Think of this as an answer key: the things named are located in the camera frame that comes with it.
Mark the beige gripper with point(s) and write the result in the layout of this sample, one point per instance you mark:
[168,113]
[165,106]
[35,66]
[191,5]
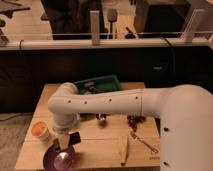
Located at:
[63,139]

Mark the white post left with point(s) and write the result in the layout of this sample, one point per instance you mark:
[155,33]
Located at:
[95,28]

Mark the black eraser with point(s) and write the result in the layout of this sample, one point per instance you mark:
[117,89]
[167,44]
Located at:
[74,138]

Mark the white post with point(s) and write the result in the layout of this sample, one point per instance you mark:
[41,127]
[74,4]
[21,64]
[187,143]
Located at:
[95,28]
[192,25]

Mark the yellow banana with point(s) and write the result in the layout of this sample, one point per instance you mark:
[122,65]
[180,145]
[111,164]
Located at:
[123,149]

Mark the green tray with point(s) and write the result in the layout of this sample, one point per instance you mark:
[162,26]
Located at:
[101,84]

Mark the purple bowl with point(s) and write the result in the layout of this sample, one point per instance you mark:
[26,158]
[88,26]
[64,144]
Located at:
[58,160]

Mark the small metal cup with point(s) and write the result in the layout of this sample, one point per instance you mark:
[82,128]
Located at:
[101,117]

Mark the silver fork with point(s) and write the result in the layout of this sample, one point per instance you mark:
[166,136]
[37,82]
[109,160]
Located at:
[136,137]

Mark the dark red grapes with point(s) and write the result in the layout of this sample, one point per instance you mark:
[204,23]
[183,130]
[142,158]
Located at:
[134,120]

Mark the white post right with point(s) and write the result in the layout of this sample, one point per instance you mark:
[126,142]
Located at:
[192,25]

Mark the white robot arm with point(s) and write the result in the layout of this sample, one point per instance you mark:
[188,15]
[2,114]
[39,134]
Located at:
[185,113]

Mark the white horizontal rail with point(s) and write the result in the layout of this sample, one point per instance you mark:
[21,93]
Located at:
[103,44]

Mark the orange cup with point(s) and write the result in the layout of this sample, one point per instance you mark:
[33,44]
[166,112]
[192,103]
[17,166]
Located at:
[40,131]

